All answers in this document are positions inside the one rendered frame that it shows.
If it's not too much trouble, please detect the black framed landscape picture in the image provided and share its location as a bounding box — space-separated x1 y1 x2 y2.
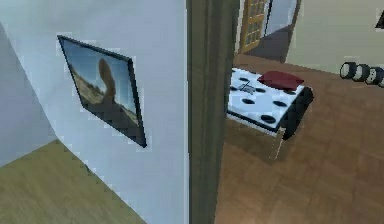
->
56 34 148 149

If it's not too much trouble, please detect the dark red pillow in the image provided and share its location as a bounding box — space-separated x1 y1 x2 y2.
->
257 70 305 91

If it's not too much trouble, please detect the black and white dumbbell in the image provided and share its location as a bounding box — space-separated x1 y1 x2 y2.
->
339 61 384 88

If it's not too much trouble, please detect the black wall picture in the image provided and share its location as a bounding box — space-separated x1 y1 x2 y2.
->
375 9 384 30

